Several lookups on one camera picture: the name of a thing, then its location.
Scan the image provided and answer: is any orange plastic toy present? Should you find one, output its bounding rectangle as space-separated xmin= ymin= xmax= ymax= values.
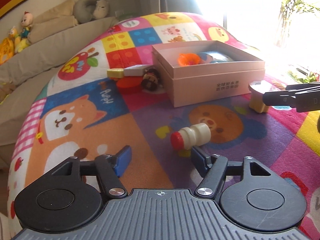
xmin=177 ymin=53 xmax=201 ymax=67

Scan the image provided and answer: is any red round plastic lid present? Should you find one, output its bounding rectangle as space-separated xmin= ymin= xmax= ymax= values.
xmin=116 ymin=76 xmax=143 ymax=94

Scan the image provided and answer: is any beige cushion pillow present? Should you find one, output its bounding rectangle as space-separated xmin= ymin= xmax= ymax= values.
xmin=27 ymin=0 xmax=79 ymax=44

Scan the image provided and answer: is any white plastic adapter box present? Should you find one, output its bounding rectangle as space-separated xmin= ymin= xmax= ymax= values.
xmin=124 ymin=64 xmax=152 ymax=76

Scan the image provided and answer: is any blue white round container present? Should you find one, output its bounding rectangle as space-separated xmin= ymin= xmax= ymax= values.
xmin=197 ymin=51 xmax=234 ymax=63

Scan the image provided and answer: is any green window plant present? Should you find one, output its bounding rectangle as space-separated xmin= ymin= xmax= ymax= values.
xmin=280 ymin=0 xmax=320 ymax=30

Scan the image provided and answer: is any beige sofa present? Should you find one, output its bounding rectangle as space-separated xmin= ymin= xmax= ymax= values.
xmin=1 ymin=17 xmax=117 ymax=168

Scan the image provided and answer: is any yellow plush toy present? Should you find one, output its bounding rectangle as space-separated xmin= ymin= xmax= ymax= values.
xmin=0 ymin=26 xmax=18 ymax=64

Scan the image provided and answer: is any grey neck pillow plush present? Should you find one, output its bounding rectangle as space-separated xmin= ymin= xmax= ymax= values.
xmin=73 ymin=0 xmax=109 ymax=24

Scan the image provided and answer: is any cartoon boy doll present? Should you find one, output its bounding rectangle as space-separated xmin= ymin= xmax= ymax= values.
xmin=15 ymin=11 xmax=33 ymax=54

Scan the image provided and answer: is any cartoon boy figurine keychain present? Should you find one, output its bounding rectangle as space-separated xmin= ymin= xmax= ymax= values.
xmin=141 ymin=68 xmax=160 ymax=92

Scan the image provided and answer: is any yellow cat keychain toy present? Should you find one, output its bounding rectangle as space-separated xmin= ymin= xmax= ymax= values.
xmin=107 ymin=68 xmax=124 ymax=79

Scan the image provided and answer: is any small white red-capped bottle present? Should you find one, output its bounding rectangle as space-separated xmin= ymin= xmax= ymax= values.
xmin=170 ymin=123 xmax=211 ymax=151

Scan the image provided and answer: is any pink cardboard box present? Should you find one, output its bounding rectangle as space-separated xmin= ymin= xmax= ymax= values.
xmin=151 ymin=41 xmax=265 ymax=107

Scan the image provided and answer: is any colourful cartoon play mat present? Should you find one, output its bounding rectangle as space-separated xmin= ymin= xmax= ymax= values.
xmin=8 ymin=12 xmax=319 ymax=239

